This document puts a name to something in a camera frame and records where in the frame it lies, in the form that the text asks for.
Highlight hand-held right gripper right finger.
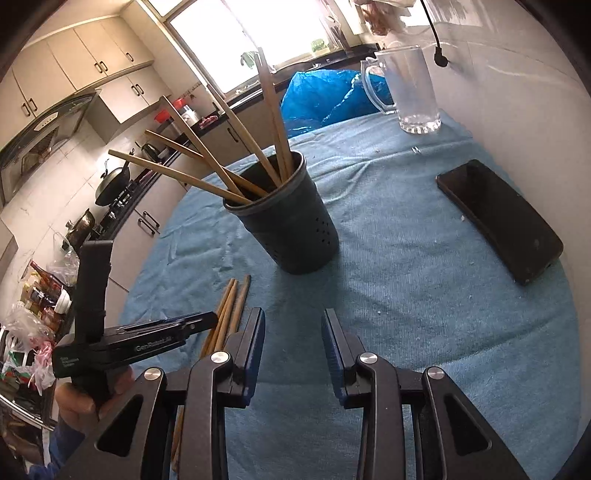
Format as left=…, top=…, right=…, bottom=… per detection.
left=322, top=308, right=527, bottom=480

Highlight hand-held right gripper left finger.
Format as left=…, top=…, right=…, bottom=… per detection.
left=60, top=307, right=267, bottom=480

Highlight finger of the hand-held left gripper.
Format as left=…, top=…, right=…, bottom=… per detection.
left=117, top=311, right=219, bottom=341

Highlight wooden chopstick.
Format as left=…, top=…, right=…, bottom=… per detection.
left=144, top=129, right=269, bottom=197
left=199, top=278, right=237, bottom=358
left=206, top=84, right=284, bottom=184
left=159, top=96, right=256, bottom=200
left=171, top=279, right=242, bottom=474
left=225, top=274, right=253, bottom=344
left=256, top=47, right=288, bottom=181
left=108, top=149, right=253, bottom=206
left=265, top=65, right=295, bottom=178

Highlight black perforated utensil holder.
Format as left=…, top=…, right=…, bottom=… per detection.
left=223, top=150, right=340, bottom=276

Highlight person's left forearm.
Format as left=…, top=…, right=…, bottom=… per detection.
left=28, top=422, right=93, bottom=480

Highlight person's left hand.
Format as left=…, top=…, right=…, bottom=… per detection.
left=55, top=367, right=136, bottom=437

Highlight clear plastic bag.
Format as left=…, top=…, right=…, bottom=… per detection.
left=51, top=251, right=82, bottom=287

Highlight brown glass bottle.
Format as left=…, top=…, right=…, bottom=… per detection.
left=28, top=261, right=59, bottom=291

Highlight steel pot with lid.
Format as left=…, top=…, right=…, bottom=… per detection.
left=65, top=210, right=96, bottom=248

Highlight wooden chopsticks in holder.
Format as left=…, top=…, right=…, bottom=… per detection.
left=113, top=106, right=288, bottom=296

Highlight blue tablecloth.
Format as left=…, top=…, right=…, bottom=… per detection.
left=117, top=108, right=583, bottom=480

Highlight white crumpled plastic bags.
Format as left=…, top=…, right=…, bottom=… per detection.
left=0, top=302, right=57, bottom=394

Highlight black wok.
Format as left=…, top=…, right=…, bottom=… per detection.
left=95, top=159, right=133, bottom=206

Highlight steel range hood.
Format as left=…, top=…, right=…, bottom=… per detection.
left=0, top=90, right=102, bottom=204

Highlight silver rice cooker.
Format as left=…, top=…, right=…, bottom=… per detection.
left=178, top=98, right=200, bottom=128

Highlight black smartphone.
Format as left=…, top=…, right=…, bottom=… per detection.
left=436, top=159, right=565, bottom=286

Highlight beige upper kitchen cabinets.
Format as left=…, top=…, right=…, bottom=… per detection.
left=11, top=16, right=174, bottom=139

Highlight blue plastic bag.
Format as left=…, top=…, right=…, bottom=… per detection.
left=280, top=69, right=393, bottom=139

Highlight clear glass mug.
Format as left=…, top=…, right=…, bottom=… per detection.
left=360, top=45, right=443, bottom=134

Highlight kitchen window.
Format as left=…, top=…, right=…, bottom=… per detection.
left=168, top=0, right=366, bottom=91

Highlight hanging plastic bags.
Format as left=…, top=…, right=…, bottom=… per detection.
left=353, top=0, right=414, bottom=36

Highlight black cable with plug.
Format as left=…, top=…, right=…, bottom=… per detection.
left=419, top=0, right=450, bottom=68

